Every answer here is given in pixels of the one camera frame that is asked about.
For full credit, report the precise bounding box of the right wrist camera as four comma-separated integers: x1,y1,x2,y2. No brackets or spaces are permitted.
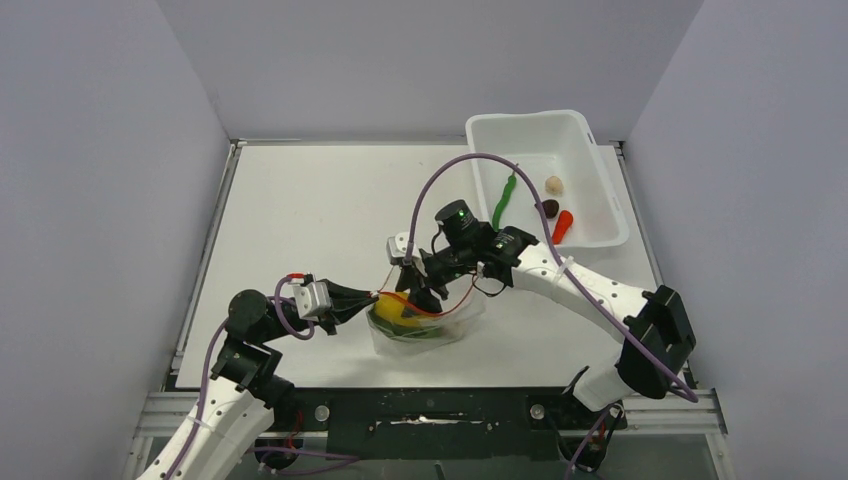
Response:
386,232,423,267

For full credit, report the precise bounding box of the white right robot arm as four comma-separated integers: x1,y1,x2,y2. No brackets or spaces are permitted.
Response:
387,200,696,427

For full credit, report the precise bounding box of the yellow corn toy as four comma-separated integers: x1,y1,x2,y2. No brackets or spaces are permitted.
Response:
374,292,427,328

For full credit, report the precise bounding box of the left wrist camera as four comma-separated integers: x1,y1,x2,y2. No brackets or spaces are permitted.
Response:
293,281,332,319

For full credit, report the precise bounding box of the clear orange zip bag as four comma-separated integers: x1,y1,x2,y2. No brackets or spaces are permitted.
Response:
366,267,485,358

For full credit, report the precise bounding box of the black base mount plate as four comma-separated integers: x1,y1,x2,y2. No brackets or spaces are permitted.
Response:
260,387,627,467

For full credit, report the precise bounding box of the beige garlic bulb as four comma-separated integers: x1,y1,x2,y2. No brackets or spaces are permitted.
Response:
544,175,564,197

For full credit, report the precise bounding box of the aluminium table frame rail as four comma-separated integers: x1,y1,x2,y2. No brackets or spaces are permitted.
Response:
135,387,727,460

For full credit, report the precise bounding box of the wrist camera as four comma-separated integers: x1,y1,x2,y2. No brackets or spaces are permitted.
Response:
386,232,423,267
293,281,332,319

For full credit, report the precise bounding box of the white plastic bin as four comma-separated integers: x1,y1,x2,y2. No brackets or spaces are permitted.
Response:
465,110,630,252

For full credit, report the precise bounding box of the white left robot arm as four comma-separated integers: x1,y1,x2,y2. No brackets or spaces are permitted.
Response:
140,274,378,479

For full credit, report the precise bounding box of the green chili pepper toy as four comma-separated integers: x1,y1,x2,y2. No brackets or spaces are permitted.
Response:
491,171,517,231

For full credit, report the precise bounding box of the green leafy vegetable toy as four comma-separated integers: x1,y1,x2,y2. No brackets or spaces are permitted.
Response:
367,311,451,341

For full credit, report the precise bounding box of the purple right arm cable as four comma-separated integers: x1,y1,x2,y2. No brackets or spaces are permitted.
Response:
405,153,700,404

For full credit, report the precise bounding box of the brown mushroom toy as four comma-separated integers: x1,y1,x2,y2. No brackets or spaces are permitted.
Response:
539,199,561,220

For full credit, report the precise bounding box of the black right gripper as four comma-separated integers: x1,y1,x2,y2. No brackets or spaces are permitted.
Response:
396,242,473,316

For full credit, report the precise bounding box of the orange carrot toy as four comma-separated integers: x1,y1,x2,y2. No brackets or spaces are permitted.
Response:
551,210,574,245

